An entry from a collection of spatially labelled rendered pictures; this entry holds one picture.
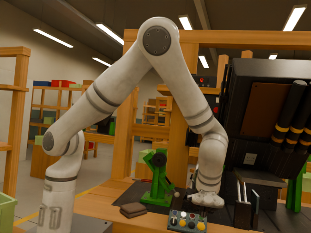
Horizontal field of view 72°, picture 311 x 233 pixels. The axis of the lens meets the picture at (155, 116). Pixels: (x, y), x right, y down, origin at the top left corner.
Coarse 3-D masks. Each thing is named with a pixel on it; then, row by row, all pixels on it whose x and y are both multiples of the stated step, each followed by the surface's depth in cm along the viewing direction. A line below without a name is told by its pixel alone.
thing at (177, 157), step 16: (128, 48) 150; (192, 48) 142; (192, 64) 141; (128, 96) 149; (128, 112) 149; (176, 112) 142; (128, 128) 150; (176, 128) 142; (128, 144) 154; (176, 144) 142; (112, 160) 150; (176, 160) 141; (112, 176) 149; (176, 176) 141
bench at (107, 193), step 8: (104, 184) 134; (112, 184) 136; (120, 184) 137; (128, 184) 138; (88, 192) 118; (96, 192) 119; (104, 192) 121; (112, 192) 122; (120, 192) 123; (88, 200) 108; (96, 200) 109; (104, 200) 110; (112, 200) 111; (280, 200) 135
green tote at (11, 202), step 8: (0, 192) 88; (0, 200) 86; (8, 200) 83; (16, 200) 82; (0, 208) 77; (8, 208) 80; (0, 216) 78; (8, 216) 80; (0, 224) 78; (8, 224) 80; (0, 232) 78; (8, 232) 81
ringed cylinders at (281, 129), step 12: (300, 84) 67; (288, 96) 72; (300, 96) 70; (288, 108) 73; (300, 108) 73; (288, 120) 75; (300, 120) 75; (276, 132) 80; (288, 132) 81; (300, 132) 77; (276, 144) 83; (288, 144) 82; (300, 144) 81
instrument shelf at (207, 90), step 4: (160, 88) 133; (164, 88) 132; (200, 88) 128; (204, 88) 128; (208, 88) 127; (212, 88) 127; (216, 88) 126; (220, 88) 126; (224, 88) 126; (160, 92) 142; (164, 92) 140; (168, 92) 138; (204, 92) 128; (208, 92) 127; (212, 92) 127; (216, 92) 126
